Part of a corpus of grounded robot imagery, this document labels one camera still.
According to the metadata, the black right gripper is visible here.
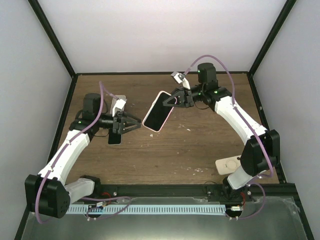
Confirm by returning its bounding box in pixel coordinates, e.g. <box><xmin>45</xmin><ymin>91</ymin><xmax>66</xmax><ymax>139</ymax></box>
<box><xmin>163</xmin><ymin>84</ymin><xmax>206</xmax><ymax>109</ymax></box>

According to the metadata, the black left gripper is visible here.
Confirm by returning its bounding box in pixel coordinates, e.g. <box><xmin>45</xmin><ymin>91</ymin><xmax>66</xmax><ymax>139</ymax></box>
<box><xmin>96</xmin><ymin>111</ymin><xmax>142</xmax><ymax>136</ymax></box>

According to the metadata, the black screen smartphone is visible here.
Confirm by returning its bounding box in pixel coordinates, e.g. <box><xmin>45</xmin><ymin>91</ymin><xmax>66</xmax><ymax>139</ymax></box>
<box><xmin>108</xmin><ymin>131</ymin><xmax>122</xmax><ymax>145</ymax></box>
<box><xmin>142</xmin><ymin>90</ymin><xmax>174</xmax><ymax>132</ymax></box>

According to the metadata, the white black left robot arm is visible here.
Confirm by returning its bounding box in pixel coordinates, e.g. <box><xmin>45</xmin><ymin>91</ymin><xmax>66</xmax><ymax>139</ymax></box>
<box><xmin>24</xmin><ymin>93</ymin><xmax>141</xmax><ymax>219</ymax></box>

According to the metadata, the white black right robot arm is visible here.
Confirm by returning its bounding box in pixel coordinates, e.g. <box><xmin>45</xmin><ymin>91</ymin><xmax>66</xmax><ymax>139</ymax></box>
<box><xmin>162</xmin><ymin>62</ymin><xmax>280</xmax><ymax>202</ymax></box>

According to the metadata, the beige phone case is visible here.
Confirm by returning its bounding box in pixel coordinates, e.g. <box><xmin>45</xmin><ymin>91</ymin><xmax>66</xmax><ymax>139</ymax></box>
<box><xmin>215</xmin><ymin>155</ymin><xmax>241</xmax><ymax>175</ymax></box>

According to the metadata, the grey metal plate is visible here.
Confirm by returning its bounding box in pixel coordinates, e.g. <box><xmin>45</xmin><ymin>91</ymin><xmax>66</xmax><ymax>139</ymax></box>
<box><xmin>22</xmin><ymin>197</ymin><xmax>307</xmax><ymax>240</ymax></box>

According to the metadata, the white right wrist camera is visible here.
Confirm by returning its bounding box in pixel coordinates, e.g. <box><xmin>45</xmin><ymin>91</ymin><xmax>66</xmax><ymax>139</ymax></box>
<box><xmin>170</xmin><ymin>71</ymin><xmax>191</xmax><ymax>90</ymax></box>

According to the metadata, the light blue slotted cable duct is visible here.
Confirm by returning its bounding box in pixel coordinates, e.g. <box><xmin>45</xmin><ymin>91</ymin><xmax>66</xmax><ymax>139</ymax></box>
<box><xmin>66</xmin><ymin>204</ymin><xmax>226</xmax><ymax>216</ymax></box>

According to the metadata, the black aluminium frame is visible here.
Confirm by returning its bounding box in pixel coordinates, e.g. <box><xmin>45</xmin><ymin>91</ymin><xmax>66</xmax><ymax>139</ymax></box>
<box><xmin>28</xmin><ymin>0</ymin><xmax>314</xmax><ymax>240</ymax></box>

